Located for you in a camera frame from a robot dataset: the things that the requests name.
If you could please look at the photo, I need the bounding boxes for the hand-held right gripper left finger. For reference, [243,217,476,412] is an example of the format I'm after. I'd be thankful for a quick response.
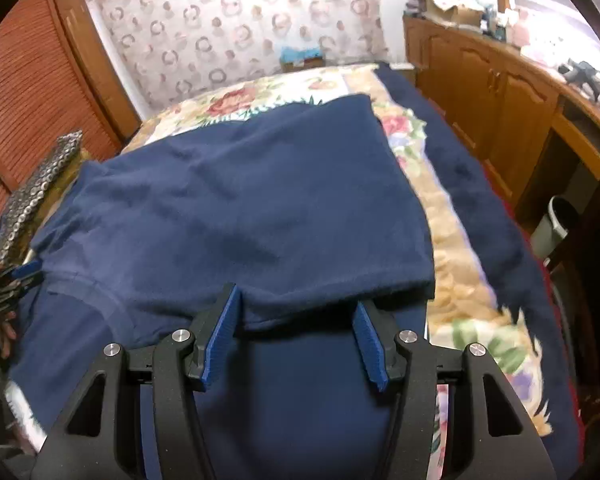
[37,282,241,480]

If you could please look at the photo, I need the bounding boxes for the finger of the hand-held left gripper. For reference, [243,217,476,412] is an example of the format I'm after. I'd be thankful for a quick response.
[0,279,43,302]
[0,260,44,281]

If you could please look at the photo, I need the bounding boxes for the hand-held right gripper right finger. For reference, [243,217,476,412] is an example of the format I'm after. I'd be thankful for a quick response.
[352,300,556,480]

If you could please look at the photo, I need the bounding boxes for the navy printed t-shirt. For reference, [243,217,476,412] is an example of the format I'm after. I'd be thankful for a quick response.
[7,94,438,480]

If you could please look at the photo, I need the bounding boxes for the black white patterned cloth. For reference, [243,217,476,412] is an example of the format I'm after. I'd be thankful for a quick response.
[0,130,83,261]

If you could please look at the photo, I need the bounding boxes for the brown slatted wooden wardrobe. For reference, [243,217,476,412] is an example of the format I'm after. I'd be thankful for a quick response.
[0,0,143,241]

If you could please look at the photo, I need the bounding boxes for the navy bed blanket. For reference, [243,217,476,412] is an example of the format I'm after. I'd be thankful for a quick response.
[375,62,581,461]

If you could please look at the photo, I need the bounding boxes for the grey trash bin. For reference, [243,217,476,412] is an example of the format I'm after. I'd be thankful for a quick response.
[530,195,581,261]

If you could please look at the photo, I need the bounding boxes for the floral bed blanket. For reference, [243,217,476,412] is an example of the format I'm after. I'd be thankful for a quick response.
[5,62,553,480]

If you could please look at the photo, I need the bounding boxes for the long wooden cabinet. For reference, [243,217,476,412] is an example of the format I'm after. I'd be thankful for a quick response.
[402,12,600,261]

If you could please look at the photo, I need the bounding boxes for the small cardboard box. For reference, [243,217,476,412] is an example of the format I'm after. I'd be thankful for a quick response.
[281,57,326,73]

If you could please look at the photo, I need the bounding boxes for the black grey tools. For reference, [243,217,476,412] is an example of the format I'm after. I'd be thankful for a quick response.
[557,60,600,121]

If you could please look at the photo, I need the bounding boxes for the open cardboard box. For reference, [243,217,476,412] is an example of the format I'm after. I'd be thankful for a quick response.
[425,0,486,28]

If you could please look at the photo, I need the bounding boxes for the ring-patterned sheer curtain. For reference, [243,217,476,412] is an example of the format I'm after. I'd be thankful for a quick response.
[87,0,388,116]

